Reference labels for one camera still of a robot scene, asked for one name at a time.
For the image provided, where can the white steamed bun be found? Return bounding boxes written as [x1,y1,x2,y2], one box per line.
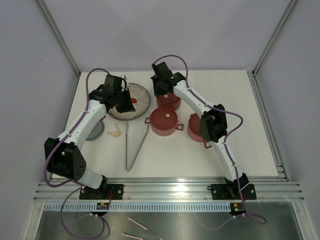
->
[109,107,118,114]

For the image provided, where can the dark red lunch container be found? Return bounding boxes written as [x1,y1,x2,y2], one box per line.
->
[156,98,182,110]

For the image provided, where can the pink lunch container with handle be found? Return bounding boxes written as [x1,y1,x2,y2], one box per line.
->
[187,113,212,149]

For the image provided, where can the metal tongs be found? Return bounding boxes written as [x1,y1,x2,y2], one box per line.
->
[125,121,151,173]

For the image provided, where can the dark red lid front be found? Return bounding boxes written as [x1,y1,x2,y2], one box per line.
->
[156,92,180,104]

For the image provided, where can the dark red lid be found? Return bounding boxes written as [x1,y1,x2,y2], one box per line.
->
[156,92,180,104]
[149,107,178,130]
[188,113,200,136]

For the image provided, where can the dark red lid back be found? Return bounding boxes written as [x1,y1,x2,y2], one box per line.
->
[149,107,178,130]

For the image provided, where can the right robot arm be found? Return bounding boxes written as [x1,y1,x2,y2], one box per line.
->
[151,72,249,198]

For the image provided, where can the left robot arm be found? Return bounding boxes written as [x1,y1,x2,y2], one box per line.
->
[43,85,135,199]

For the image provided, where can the speckled ceramic plate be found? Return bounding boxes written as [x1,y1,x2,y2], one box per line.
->
[107,82,151,121]

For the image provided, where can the grey glass pot lid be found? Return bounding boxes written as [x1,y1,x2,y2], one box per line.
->
[86,120,105,141]

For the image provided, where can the pink stick upper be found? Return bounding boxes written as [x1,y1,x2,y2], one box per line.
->
[127,217,148,231]

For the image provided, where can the pink stick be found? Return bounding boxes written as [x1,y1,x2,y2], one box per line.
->
[127,217,148,231]
[120,232,143,240]

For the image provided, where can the pink stick lower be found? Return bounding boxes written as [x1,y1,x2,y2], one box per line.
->
[120,232,143,240]

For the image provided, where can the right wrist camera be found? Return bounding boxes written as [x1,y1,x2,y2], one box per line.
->
[151,61,172,78]

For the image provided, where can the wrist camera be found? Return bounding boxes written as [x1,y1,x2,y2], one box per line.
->
[151,61,172,78]
[104,74,127,92]

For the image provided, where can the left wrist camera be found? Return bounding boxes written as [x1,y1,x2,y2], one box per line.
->
[104,74,127,92]

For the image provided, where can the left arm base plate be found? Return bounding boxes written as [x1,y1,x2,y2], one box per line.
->
[79,184,124,200]

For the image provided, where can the right aluminium post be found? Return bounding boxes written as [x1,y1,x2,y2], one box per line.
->
[252,0,299,77]

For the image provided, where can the aluminium post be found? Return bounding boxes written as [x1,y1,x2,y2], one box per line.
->
[35,0,81,79]
[252,0,299,77]

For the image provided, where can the left aluminium post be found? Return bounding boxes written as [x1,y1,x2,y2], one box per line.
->
[35,0,81,79]

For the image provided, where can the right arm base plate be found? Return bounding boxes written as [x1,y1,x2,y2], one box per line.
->
[207,183,257,200]

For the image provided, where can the white slotted cable duct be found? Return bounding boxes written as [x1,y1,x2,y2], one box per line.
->
[44,202,231,213]

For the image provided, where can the aluminium front rail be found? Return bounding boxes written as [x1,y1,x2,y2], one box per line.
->
[33,177,305,202]

